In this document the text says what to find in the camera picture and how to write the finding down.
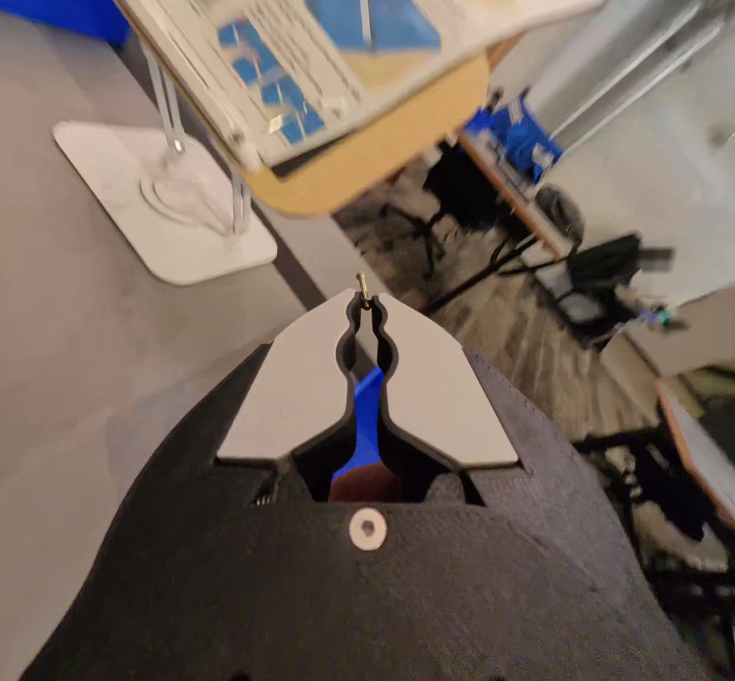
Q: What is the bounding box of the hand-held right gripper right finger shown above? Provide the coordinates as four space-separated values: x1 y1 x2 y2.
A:
373 292 520 473

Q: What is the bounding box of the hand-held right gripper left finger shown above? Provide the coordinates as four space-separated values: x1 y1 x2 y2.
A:
217 288 359 462

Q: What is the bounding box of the grey desk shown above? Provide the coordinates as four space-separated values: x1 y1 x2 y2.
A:
0 11 368 676

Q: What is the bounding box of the blue plastic object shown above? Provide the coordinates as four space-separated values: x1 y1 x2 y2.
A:
332 367 385 481

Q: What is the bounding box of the wooden work table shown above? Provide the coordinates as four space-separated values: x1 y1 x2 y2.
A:
456 129 582 260

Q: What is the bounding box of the round wooden table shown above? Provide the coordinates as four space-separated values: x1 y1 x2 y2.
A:
241 52 492 217

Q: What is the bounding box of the blue storage bin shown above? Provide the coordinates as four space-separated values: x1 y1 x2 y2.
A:
462 92 565 185

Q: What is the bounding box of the white stand with instruction sheet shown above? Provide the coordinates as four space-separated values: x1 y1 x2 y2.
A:
79 0 608 172

